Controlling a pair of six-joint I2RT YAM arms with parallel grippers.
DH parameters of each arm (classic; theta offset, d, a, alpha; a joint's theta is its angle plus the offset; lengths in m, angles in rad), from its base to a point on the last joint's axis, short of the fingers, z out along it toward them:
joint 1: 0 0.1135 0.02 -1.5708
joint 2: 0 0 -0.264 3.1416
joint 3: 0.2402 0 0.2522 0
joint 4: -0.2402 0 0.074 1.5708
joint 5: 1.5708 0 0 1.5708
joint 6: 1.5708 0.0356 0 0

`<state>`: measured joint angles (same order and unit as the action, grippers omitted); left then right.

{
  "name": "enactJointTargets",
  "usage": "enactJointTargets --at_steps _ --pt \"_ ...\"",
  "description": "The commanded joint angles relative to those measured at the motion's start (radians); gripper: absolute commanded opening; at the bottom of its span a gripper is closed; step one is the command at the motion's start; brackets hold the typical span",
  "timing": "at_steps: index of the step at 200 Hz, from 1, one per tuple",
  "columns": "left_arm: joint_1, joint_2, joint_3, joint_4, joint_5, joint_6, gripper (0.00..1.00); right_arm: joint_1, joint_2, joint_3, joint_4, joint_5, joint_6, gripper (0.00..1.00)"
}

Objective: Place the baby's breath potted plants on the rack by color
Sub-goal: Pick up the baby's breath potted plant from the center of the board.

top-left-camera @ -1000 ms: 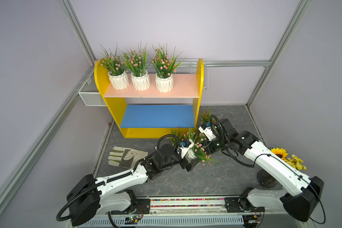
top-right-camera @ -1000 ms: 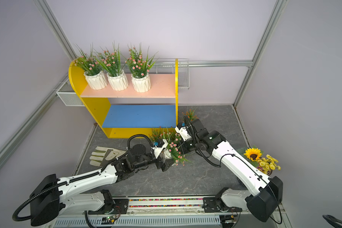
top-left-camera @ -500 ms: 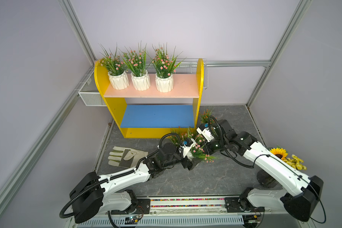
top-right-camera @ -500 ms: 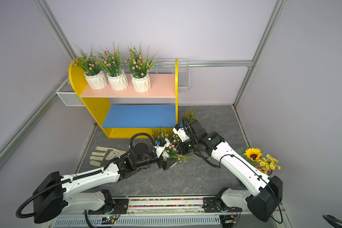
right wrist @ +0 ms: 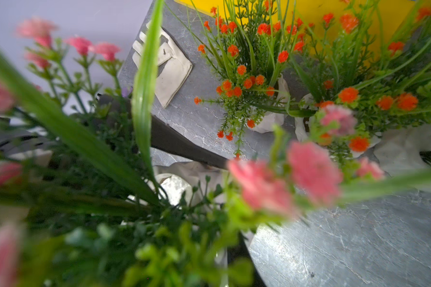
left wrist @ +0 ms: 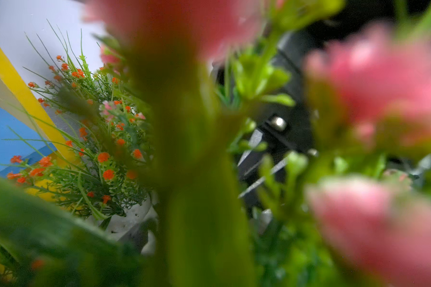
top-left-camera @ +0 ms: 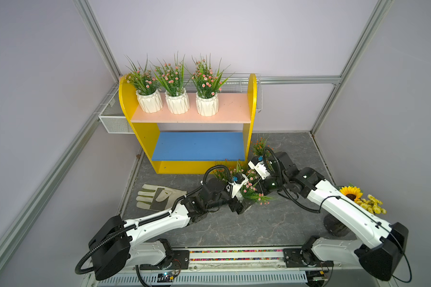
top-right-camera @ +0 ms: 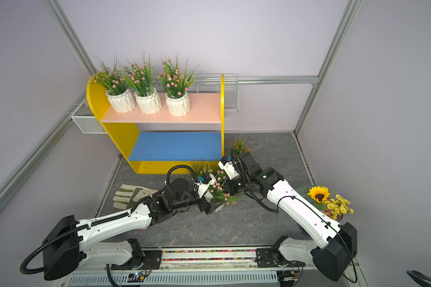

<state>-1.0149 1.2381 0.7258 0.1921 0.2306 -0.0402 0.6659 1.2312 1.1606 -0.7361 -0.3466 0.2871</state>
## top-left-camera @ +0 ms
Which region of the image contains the pink flower pot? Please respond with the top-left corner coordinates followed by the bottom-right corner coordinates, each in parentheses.
top-left (191, 56), bottom-right (232, 117)
top-left (240, 169), bottom-right (272, 205)
top-left (154, 53), bottom-right (190, 115)
top-left (126, 56), bottom-right (163, 114)

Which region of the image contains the orange flower pot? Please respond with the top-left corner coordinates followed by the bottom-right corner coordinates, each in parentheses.
top-left (251, 137), bottom-right (268, 157)
top-left (211, 161), bottom-right (247, 182)

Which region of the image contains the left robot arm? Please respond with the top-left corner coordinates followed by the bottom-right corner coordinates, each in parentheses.
top-left (75, 165), bottom-right (252, 281)

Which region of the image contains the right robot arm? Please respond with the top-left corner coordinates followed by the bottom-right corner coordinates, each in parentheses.
top-left (249, 147), bottom-right (409, 281)

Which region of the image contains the yellow rack with coloured shelves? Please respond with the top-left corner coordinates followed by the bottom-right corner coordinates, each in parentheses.
top-left (119, 74), bottom-right (257, 174)

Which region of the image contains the beige garden glove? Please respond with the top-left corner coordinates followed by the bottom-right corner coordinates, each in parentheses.
top-left (136, 184), bottom-right (187, 212)

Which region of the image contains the sunflower bouquet pot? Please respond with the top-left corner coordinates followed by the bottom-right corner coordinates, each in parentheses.
top-left (323, 184), bottom-right (387, 237)

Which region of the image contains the white mesh basket left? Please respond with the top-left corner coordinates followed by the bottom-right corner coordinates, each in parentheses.
top-left (98, 85), bottom-right (134, 134)

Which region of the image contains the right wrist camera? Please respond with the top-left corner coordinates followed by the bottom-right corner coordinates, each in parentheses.
top-left (248, 156), bottom-right (271, 179)

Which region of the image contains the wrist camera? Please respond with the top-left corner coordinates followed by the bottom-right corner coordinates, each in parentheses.
top-left (229, 173), bottom-right (249, 199)
top-left (248, 156), bottom-right (271, 179)

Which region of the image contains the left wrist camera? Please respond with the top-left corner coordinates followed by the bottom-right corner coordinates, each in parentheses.
top-left (229, 173), bottom-right (249, 199)

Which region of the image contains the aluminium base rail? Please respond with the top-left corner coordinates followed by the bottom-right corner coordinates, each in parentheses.
top-left (82, 246), bottom-right (394, 287)

